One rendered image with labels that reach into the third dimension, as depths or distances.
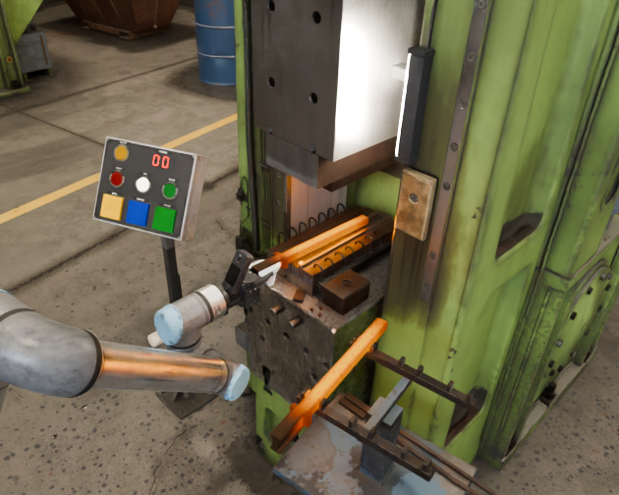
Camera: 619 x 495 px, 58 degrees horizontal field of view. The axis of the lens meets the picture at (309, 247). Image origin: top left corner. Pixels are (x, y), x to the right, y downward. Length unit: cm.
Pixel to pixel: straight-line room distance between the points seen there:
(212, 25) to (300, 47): 475
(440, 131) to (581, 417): 179
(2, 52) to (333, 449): 545
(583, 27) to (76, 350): 130
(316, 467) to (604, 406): 176
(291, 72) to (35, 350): 84
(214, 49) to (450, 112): 499
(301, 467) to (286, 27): 104
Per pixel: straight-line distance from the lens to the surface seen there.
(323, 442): 149
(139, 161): 191
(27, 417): 273
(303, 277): 163
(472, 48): 125
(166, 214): 184
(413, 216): 142
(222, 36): 611
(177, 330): 139
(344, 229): 172
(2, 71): 634
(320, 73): 133
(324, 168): 144
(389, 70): 144
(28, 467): 257
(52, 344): 98
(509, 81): 123
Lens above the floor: 196
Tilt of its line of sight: 34 degrees down
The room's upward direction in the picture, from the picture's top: 2 degrees clockwise
